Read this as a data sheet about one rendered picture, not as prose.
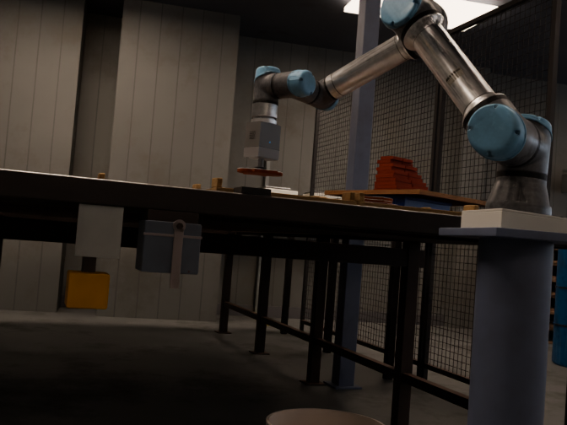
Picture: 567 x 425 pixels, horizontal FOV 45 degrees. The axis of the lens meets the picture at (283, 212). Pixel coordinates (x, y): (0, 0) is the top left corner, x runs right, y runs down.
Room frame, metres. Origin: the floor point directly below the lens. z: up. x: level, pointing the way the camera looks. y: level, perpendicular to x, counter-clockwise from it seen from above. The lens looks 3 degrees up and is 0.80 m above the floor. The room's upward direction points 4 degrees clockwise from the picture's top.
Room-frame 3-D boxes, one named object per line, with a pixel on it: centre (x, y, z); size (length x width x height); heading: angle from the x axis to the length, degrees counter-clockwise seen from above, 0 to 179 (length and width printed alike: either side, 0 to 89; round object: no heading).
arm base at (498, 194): (1.62, -0.56, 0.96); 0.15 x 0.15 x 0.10
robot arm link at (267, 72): (1.98, 0.07, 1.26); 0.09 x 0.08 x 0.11; 51
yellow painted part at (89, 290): (1.56, 0.44, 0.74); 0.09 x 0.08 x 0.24; 110
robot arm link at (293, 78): (1.93, -0.01, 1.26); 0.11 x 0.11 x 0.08; 51
